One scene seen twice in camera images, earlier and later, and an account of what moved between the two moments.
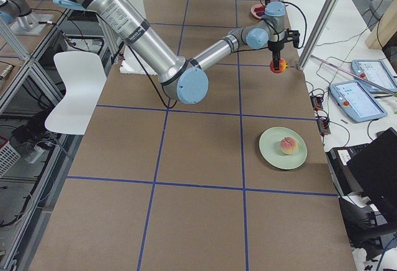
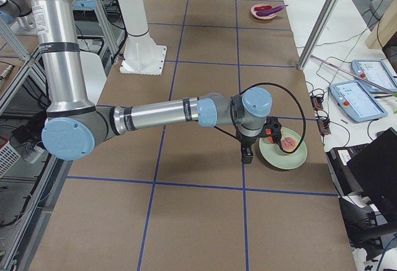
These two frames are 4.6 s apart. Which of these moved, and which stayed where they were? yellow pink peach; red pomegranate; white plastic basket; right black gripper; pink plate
Moved: right black gripper; red pomegranate
Stayed: white plastic basket; yellow pink peach; pink plate
